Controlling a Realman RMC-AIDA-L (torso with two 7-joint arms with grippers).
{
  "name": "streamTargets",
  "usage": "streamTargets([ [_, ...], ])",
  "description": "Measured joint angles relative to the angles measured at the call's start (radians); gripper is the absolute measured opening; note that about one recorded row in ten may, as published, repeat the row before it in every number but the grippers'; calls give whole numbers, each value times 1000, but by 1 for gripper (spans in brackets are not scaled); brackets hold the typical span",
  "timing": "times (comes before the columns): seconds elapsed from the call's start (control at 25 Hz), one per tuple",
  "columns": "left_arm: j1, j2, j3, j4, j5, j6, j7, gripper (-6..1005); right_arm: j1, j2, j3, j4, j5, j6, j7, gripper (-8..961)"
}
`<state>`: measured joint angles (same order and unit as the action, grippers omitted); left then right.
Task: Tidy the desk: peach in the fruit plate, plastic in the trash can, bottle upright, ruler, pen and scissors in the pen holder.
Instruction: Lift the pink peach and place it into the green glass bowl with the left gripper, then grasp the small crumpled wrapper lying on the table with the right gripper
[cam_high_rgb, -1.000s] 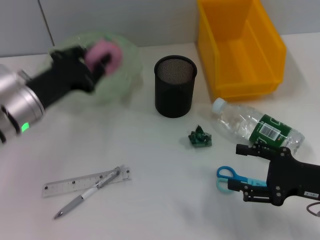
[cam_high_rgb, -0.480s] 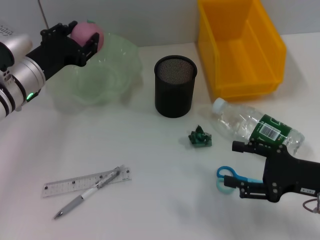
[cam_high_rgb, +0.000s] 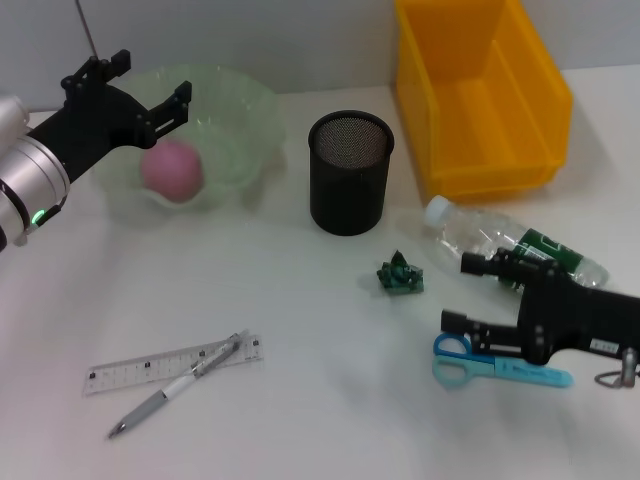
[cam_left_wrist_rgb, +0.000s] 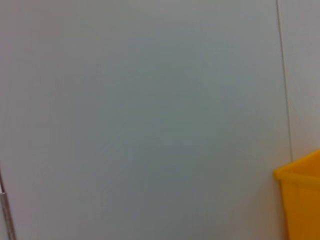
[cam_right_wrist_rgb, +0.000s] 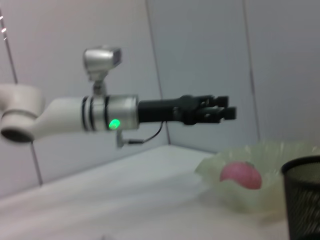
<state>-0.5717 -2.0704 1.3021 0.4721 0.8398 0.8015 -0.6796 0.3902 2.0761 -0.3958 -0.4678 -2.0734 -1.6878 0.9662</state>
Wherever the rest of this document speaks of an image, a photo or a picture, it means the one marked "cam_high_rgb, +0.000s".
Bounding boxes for grey white pen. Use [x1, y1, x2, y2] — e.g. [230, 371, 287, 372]
[107, 328, 250, 441]

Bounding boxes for blue handled scissors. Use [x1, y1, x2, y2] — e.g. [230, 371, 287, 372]
[431, 332, 575, 389]

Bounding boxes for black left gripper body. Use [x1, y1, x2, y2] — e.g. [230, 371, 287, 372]
[24, 81, 152, 186]

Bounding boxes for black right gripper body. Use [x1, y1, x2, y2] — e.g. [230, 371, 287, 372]
[517, 259, 640, 367]

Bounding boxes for black mesh pen cup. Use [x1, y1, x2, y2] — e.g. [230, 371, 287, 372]
[307, 111, 396, 237]

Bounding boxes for pink peach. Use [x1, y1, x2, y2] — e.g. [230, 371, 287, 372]
[139, 139, 206, 204]

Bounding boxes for yellow plastic bin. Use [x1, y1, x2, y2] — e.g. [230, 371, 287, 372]
[393, 0, 574, 204]

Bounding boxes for clear water bottle green label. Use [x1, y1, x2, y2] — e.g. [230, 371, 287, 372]
[423, 194, 611, 290]

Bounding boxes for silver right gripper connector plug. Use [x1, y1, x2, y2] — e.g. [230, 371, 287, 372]
[617, 348, 639, 389]

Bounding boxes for translucent green fruit bowl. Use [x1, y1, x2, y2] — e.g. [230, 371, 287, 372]
[89, 63, 287, 211]

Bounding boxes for thin right gripper cable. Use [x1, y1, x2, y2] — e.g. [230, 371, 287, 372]
[593, 367, 640, 391]

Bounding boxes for clear plastic ruler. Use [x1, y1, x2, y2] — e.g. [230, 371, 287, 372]
[82, 333, 265, 399]

